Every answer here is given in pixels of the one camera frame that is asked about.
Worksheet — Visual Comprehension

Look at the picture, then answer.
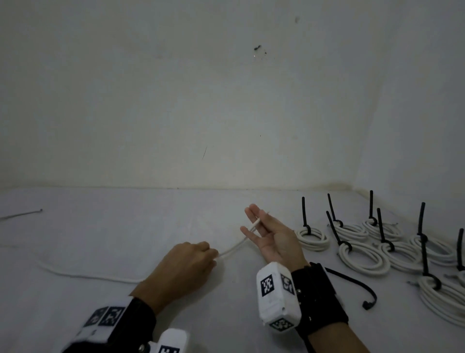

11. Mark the person's right forearm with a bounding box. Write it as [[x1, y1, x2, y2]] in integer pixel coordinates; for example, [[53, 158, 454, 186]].
[[308, 323, 370, 353]]

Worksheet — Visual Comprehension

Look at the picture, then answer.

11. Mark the black right wrist strap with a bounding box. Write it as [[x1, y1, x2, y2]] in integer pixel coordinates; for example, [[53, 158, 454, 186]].
[[291, 262, 349, 338]]

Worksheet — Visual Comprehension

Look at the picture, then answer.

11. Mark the group of tied white cable coils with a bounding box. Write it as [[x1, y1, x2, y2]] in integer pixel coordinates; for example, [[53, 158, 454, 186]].
[[295, 190, 465, 328]]

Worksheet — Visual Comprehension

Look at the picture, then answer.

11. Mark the person's left forearm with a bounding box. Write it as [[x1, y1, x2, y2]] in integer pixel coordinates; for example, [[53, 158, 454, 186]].
[[129, 282, 162, 318]]

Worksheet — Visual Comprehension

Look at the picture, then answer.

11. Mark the loose black cable tie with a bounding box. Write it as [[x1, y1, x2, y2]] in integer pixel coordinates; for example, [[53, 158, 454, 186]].
[[324, 267, 378, 311]]

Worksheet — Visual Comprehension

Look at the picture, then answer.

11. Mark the long white cable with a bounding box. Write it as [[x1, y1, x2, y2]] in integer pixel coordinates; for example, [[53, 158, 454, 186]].
[[0, 210, 271, 284]]

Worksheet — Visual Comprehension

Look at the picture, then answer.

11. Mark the thin grey cable tie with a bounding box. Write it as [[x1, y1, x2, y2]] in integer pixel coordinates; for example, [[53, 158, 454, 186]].
[[0, 209, 43, 222]]

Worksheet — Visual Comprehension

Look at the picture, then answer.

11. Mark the person's left hand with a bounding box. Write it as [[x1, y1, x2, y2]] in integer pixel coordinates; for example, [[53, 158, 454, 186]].
[[145, 241, 219, 314]]

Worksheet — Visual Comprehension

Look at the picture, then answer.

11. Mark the person's right hand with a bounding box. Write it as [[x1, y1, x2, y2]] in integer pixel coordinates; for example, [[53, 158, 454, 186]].
[[240, 204, 310, 272]]

